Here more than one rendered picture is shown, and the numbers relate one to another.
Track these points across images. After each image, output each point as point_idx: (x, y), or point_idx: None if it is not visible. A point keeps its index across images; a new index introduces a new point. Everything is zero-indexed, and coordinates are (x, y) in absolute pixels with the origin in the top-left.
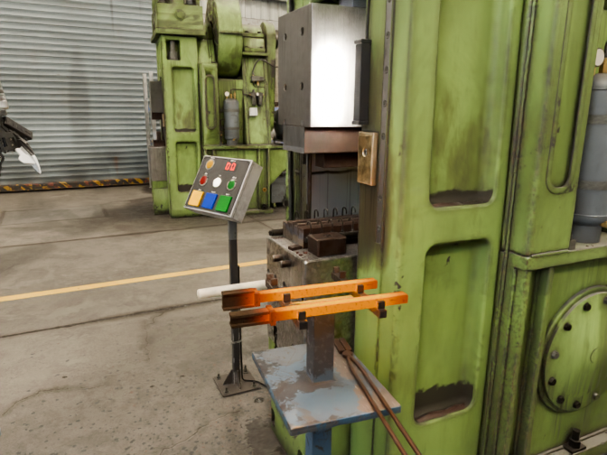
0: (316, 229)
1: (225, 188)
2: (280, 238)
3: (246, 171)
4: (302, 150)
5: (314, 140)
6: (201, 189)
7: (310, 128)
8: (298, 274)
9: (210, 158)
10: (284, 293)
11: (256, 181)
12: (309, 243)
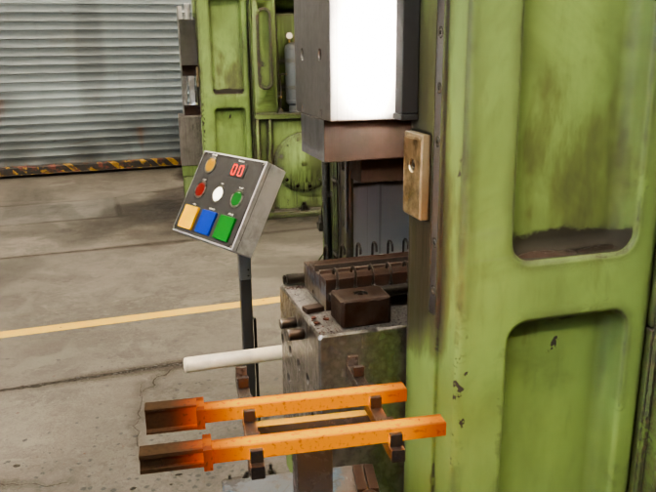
0: (348, 280)
1: (227, 203)
2: (299, 289)
3: (258, 180)
4: (321, 156)
5: (342, 141)
6: (197, 203)
7: (333, 122)
8: (312, 354)
9: (212, 155)
10: (246, 410)
11: (274, 192)
12: (332, 304)
